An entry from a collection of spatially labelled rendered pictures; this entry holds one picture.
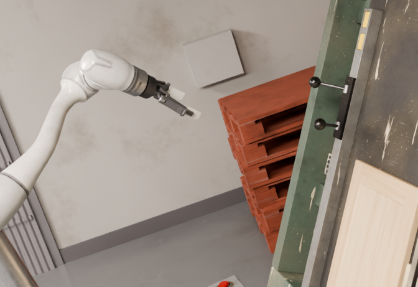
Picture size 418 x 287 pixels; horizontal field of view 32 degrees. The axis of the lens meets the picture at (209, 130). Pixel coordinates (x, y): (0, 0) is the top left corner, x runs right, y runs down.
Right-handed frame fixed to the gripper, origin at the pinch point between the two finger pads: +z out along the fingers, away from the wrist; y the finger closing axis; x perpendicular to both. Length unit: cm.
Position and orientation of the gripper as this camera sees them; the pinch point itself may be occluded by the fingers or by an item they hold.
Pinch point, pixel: (188, 105)
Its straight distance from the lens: 247.9
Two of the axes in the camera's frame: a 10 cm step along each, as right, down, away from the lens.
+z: 7.4, 3.1, 6.0
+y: 4.1, 5.0, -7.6
